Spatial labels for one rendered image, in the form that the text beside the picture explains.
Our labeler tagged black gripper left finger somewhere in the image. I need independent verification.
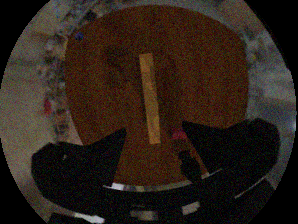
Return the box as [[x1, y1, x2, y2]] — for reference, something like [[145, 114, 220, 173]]
[[59, 128, 126, 188]]

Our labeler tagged tan bar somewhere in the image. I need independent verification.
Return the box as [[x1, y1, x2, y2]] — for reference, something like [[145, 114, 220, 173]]
[[138, 53, 161, 144]]

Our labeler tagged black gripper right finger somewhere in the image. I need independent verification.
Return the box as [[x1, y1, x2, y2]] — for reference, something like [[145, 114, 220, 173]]
[[182, 119, 250, 175]]

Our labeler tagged small red block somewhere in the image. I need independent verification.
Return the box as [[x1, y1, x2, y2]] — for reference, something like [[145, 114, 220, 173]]
[[170, 128, 186, 140]]

